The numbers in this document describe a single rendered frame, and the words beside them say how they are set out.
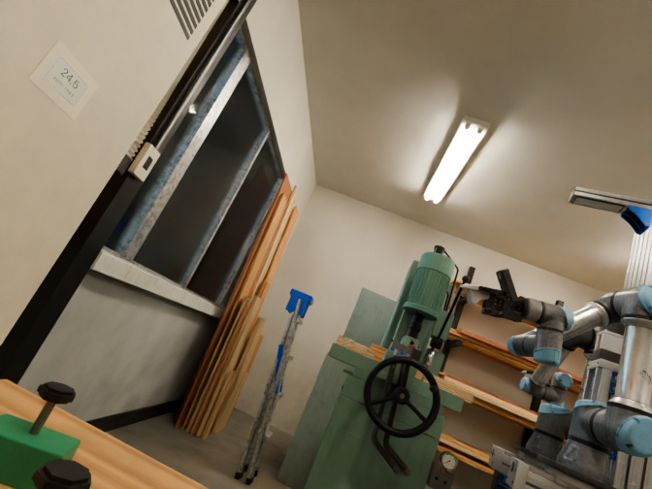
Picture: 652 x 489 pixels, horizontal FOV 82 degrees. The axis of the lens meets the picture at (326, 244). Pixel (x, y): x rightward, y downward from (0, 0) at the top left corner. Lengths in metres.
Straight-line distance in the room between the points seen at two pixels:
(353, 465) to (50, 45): 1.64
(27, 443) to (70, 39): 0.73
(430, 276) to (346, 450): 0.86
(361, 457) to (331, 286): 2.79
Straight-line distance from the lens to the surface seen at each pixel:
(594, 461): 1.62
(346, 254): 4.41
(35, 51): 0.96
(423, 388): 1.76
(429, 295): 1.89
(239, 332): 2.97
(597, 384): 1.91
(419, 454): 1.78
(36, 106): 0.97
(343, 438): 1.75
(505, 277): 1.37
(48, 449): 0.65
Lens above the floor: 0.82
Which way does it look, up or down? 16 degrees up
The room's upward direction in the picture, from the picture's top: 24 degrees clockwise
